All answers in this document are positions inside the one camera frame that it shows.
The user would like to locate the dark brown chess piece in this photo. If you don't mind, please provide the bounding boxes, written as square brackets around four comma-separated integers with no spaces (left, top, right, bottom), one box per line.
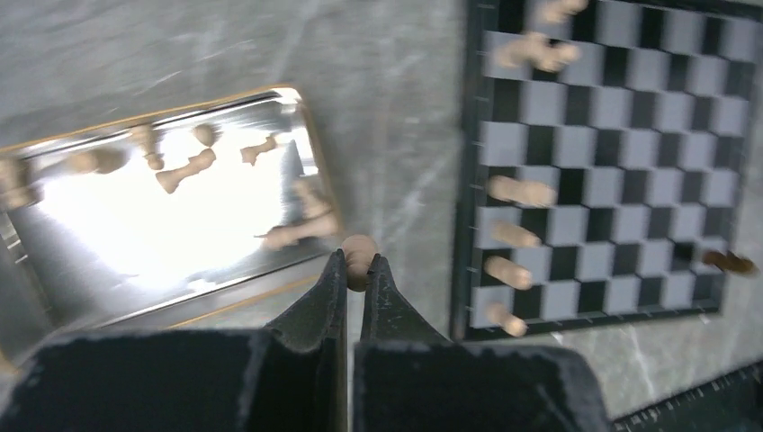
[702,250,759,276]

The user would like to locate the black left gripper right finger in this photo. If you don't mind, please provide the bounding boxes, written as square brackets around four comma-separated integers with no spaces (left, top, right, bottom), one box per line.
[357,255,451,432]

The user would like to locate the light pawn upright top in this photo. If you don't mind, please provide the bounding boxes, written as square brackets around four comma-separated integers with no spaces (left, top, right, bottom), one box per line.
[192,123,219,148]

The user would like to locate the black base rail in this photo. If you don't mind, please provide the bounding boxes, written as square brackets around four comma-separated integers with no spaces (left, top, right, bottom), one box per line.
[612,361,762,432]

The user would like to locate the light knight left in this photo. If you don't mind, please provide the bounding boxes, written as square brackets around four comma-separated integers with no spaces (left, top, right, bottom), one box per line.
[1,158,42,211]

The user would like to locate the light pawn lying hollow base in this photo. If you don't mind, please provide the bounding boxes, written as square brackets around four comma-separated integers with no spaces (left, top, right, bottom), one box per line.
[240,135,278,166]

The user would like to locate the black and white chessboard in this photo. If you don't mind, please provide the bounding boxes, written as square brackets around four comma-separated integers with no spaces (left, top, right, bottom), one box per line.
[449,1,762,341]

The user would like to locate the gold metal tin tray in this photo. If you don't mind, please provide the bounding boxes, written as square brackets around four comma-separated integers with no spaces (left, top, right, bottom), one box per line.
[1,85,342,373]

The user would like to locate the light wooden chess piece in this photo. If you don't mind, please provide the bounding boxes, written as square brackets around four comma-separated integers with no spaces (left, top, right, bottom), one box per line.
[486,175,557,207]

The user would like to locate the light piece lying bottom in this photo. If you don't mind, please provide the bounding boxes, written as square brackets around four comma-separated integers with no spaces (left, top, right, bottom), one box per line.
[262,212,339,250]

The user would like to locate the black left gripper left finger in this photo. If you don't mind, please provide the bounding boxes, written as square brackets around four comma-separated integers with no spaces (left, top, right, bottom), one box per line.
[262,249,347,431]

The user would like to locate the light bishop lying centre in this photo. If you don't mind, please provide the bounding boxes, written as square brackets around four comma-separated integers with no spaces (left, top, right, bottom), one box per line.
[155,148,216,194]

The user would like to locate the light pawn upright round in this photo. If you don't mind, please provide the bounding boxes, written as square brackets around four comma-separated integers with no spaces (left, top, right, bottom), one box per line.
[65,148,128,175]

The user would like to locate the light pawn top left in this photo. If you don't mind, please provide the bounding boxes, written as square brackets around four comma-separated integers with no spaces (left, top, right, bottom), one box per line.
[130,124,165,171]

